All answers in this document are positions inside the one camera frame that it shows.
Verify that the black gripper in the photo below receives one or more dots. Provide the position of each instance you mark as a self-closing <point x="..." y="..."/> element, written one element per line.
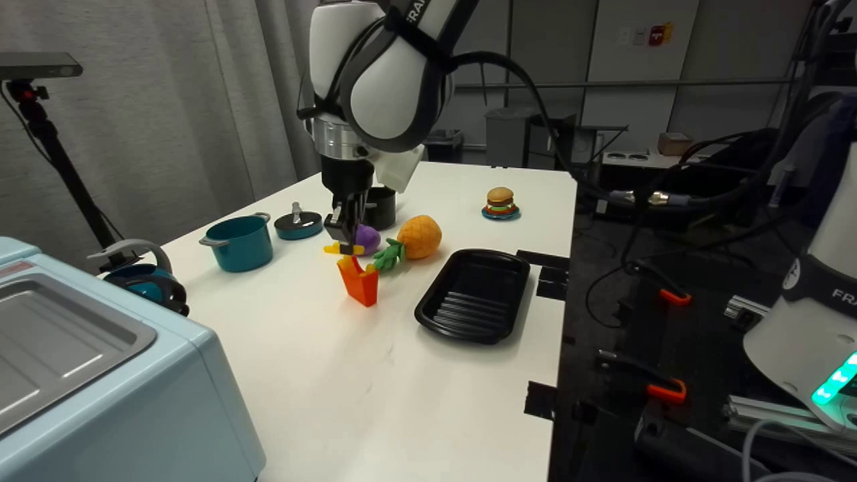
<point x="350" y="189"/>

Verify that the yellow plush potato fry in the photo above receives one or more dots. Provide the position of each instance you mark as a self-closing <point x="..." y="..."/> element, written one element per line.
<point x="350" y="248"/>
<point x="331" y="249"/>

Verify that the white second robot base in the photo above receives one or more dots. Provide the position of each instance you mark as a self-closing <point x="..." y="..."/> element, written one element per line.
<point x="804" y="338"/>

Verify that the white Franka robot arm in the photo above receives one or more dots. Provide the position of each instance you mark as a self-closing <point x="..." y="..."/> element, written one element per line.
<point x="383" y="81"/>

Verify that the purple plush vegetable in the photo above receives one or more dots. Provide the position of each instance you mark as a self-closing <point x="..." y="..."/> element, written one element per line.
<point x="369" y="240"/>

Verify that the red plush fries pack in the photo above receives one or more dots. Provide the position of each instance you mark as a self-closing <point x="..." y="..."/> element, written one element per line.
<point x="361" y="285"/>

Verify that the orange plush pineapple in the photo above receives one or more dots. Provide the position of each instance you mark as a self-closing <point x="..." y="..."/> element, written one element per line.
<point x="420" y="236"/>

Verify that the plush burger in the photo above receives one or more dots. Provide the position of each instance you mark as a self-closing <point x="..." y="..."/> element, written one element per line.
<point x="503" y="200"/>

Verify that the black mug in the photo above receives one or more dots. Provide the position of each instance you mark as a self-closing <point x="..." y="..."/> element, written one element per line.
<point x="381" y="209"/>

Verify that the dark teal pot lid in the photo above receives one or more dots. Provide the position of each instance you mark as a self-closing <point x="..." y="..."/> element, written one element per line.
<point x="299" y="225"/>

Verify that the teal toy pot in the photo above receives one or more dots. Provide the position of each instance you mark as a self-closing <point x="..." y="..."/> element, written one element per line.
<point x="240" y="245"/>

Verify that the black plastic tray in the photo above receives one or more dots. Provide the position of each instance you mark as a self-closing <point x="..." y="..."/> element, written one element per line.
<point x="473" y="295"/>

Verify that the teal round plate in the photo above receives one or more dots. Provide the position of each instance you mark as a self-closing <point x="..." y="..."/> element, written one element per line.
<point x="503" y="216"/>

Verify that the grey bin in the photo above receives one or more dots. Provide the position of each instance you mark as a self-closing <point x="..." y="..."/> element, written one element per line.
<point x="505" y="134"/>

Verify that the long black tape strip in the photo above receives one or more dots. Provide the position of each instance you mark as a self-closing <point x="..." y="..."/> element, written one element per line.
<point x="540" y="257"/>

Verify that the grey curtain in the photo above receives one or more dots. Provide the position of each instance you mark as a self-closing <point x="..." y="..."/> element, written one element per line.
<point x="178" y="109"/>

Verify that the short black tape piece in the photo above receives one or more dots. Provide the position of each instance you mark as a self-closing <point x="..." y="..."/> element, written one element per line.
<point x="553" y="291"/>
<point x="553" y="273"/>
<point x="540" y="401"/>

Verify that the light blue toaster oven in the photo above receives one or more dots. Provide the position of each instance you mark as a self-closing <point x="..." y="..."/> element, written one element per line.
<point x="108" y="384"/>

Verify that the cardboard box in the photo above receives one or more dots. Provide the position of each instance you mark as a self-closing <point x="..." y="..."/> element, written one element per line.
<point x="677" y="142"/>

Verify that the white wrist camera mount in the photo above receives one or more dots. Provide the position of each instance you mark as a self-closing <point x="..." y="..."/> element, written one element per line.
<point x="401" y="169"/>

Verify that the black camera tripod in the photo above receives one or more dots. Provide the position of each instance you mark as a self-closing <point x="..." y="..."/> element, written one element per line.
<point x="54" y="150"/>

